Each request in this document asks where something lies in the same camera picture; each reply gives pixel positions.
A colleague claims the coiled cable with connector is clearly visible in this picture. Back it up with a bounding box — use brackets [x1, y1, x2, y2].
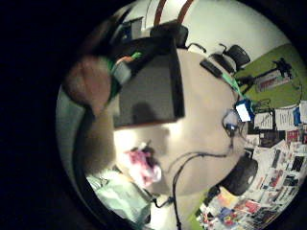
[221, 108, 248, 139]

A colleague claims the pink soft toy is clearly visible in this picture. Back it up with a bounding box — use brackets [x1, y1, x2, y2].
[125, 145, 163, 189]

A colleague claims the spread of printed papers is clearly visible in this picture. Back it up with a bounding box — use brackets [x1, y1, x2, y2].
[195, 100, 307, 230]

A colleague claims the the person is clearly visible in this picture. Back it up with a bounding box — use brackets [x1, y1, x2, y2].
[56, 86, 152, 230]

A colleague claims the thin black cable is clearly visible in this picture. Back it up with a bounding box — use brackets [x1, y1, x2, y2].
[164, 152, 197, 175]

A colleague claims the green and grey object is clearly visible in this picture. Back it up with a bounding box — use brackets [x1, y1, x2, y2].
[108, 51, 143, 97]

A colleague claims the black camera tripod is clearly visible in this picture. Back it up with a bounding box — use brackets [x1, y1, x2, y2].
[235, 57, 295, 94]

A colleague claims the black flat keyboard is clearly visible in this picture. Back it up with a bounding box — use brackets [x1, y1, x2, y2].
[199, 58, 224, 79]

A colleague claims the thick black cable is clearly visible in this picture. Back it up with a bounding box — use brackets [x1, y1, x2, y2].
[172, 152, 228, 230]

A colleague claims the blue and white device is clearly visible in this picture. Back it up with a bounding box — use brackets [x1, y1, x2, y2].
[235, 99, 255, 124]

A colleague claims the green carpet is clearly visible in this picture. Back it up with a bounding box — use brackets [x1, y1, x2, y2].
[234, 43, 307, 109]

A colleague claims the green lanyard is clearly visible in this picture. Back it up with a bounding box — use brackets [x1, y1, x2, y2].
[222, 72, 242, 97]

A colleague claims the large dark cardboard box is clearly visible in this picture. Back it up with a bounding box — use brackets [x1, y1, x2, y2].
[112, 37, 186, 129]

